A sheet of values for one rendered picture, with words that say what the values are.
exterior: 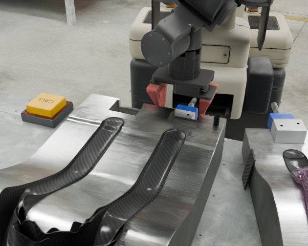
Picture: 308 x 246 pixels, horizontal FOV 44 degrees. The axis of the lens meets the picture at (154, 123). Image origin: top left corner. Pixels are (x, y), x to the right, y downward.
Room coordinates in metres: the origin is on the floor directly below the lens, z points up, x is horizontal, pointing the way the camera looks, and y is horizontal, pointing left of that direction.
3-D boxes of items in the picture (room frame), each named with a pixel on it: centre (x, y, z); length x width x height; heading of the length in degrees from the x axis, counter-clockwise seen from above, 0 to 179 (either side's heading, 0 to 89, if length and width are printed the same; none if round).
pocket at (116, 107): (0.60, 0.05, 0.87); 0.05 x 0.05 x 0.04; 70
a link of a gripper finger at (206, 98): (0.63, -0.08, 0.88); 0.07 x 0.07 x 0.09; 70
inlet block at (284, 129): (0.60, -0.24, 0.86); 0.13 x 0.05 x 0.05; 177
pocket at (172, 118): (0.56, -0.05, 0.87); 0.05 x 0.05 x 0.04; 70
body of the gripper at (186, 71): (0.63, -0.05, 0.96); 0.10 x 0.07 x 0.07; 70
